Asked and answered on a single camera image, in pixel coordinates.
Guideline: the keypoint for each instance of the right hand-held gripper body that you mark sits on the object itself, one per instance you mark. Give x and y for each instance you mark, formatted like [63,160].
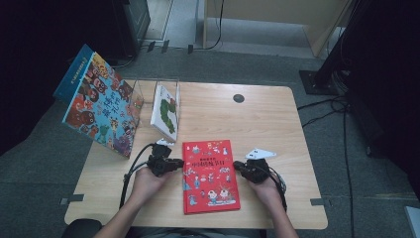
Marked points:
[256,170]

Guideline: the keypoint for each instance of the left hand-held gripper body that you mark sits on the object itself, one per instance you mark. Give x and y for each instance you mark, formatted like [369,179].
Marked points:
[160,162]

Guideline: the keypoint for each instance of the red picture book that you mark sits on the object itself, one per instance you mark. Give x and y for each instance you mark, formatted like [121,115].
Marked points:
[211,178]

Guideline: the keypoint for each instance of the clear acrylic book rack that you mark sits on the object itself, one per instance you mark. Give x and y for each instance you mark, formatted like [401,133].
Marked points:
[140,86]

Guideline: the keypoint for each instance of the light blue animal picture book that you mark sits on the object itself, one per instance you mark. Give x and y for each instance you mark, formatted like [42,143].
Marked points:
[99,109]

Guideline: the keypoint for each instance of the person's right hand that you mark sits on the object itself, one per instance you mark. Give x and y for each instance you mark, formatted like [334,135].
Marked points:
[265,191]

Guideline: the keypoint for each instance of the person's left hand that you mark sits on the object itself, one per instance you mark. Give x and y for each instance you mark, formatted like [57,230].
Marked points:
[147,186]

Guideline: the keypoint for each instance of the white caterpillar picture book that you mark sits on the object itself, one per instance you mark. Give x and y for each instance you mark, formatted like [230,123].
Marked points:
[161,115]

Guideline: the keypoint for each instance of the round grey table grommet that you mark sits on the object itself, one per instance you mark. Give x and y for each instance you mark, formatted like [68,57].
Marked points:
[238,98]

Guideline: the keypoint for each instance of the grey tape strip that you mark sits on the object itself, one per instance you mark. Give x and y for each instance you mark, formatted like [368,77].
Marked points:
[318,201]
[74,198]

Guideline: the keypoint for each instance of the dark rounded object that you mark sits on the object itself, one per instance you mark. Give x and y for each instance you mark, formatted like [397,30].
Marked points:
[81,228]

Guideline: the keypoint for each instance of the black metal stand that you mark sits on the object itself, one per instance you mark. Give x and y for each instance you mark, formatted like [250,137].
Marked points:
[318,82]

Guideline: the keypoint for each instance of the black floor tape strip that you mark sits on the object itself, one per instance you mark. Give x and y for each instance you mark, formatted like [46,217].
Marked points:
[165,46]
[190,49]

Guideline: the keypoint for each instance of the black cabinet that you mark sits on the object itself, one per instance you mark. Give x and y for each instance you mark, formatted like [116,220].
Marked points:
[132,26]

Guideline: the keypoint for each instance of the light wooden cabinet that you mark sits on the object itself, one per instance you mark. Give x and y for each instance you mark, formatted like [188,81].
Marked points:
[264,10]

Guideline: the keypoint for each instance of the black curtain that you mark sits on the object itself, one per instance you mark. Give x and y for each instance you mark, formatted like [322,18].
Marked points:
[389,82]
[33,33]

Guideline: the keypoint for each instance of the white box corner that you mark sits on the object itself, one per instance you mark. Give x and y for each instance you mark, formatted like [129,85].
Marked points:
[413,221]

